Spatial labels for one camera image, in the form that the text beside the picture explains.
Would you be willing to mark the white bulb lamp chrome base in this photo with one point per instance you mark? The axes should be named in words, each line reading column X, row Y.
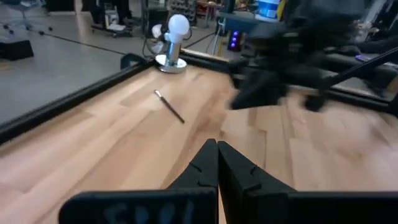
column 172, row 62

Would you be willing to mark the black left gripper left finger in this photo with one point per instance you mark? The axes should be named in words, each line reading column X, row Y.
column 192, row 205

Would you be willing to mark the black floor box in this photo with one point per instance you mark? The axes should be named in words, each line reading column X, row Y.
column 15, row 49

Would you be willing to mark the person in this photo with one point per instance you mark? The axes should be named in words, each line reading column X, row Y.
column 379, row 45

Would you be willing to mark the black aluminium table frame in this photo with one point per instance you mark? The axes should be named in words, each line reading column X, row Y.
column 62, row 102

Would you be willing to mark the black frame clamp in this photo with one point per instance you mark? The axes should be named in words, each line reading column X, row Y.
column 130, row 60

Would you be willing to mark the computer with purple lights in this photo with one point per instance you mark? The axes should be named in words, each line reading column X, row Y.
column 234, row 40

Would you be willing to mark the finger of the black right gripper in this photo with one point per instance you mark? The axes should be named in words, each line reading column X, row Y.
column 252, row 91
column 278, row 88

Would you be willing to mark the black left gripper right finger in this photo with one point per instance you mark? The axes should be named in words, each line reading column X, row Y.
column 248, row 202

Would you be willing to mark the thin black makeup brush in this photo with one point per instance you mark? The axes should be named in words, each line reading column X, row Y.
column 169, row 106

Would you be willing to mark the office chair base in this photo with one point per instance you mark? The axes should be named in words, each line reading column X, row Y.
column 25, row 25

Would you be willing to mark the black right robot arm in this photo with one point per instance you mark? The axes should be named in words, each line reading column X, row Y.
column 320, row 15

